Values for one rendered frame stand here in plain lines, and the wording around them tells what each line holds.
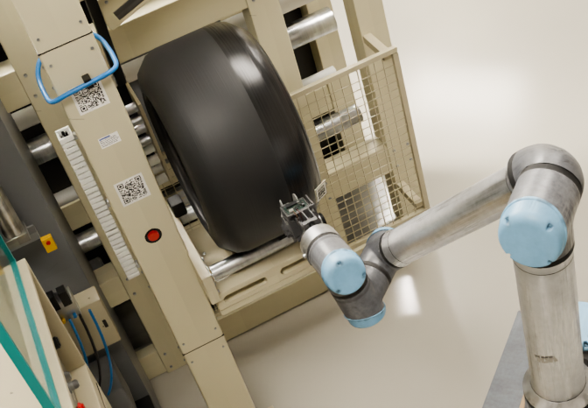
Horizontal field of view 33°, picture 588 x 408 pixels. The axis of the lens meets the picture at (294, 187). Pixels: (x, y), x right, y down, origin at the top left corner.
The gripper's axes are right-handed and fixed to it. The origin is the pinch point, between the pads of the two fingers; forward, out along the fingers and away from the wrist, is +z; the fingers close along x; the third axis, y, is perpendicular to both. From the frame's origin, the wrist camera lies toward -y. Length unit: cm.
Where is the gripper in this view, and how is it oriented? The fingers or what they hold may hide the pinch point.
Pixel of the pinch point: (288, 208)
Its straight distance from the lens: 239.9
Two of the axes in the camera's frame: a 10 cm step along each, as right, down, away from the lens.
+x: -8.9, 4.3, -1.7
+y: -2.8, -8.0, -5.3
